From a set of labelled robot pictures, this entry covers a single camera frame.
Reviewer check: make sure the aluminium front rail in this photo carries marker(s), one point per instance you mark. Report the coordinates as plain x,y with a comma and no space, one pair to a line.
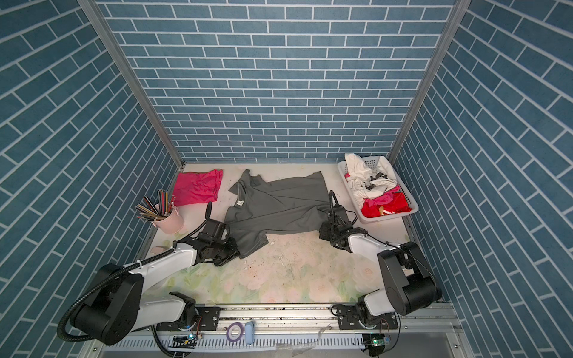
299,328

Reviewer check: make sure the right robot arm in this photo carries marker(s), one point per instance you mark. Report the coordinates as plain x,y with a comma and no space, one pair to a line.
408,282

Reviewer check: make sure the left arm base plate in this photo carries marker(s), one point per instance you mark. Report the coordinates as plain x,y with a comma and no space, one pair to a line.
206,318

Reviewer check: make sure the white plastic laundry basket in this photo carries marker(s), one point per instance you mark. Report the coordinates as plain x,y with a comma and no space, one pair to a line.
357,207

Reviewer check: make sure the magenta garment in basket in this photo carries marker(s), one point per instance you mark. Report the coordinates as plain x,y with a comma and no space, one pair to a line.
383,199

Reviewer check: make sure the red t shirt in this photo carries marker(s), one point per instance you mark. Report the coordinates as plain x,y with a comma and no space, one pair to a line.
398,205

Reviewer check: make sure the folded magenta t shirt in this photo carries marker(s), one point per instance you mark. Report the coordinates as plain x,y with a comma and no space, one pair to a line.
197,187

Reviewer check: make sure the white t shirt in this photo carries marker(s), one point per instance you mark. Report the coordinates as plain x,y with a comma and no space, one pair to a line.
369,182

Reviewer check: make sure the grey t shirt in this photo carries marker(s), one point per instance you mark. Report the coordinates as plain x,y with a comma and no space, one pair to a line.
286,206

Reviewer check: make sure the pink pencil cup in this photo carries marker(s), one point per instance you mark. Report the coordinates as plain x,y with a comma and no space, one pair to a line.
172,224

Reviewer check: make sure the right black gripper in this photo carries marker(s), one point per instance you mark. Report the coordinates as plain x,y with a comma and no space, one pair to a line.
323,230

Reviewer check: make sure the purple tape roll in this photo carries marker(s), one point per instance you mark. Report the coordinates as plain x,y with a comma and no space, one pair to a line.
235,332

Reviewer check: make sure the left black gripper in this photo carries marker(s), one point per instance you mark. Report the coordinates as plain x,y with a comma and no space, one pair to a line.
233,252

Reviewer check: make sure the left circuit board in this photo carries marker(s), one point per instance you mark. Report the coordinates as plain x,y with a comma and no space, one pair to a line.
187,341

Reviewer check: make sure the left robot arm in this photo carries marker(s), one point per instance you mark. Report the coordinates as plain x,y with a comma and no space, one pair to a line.
113,305

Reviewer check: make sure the light blue small cylinder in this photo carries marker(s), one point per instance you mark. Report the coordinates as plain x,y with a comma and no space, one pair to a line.
249,333

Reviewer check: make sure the coloured pencils bundle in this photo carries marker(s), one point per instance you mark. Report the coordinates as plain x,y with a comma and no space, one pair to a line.
150,211

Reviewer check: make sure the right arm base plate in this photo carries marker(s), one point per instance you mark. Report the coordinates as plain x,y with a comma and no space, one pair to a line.
354,317

